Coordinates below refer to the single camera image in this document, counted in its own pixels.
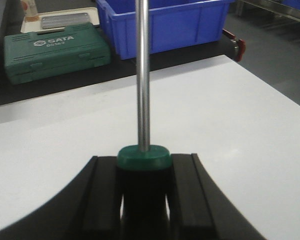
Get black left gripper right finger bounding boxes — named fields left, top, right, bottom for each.
left=169, top=153, right=264, bottom=240

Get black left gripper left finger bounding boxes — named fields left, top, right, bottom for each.
left=0, top=156, right=120, bottom=240

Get beige plastic tray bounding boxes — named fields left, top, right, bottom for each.
left=20, top=7, right=100, bottom=33

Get green SATA tool case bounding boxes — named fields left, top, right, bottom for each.
left=4, top=23, right=111, bottom=85

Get large blue plastic bin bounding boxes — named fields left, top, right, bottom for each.
left=96, top=0, right=231, bottom=60

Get orange juice bottle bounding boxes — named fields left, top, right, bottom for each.
left=20, top=0, right=39, bottom=22

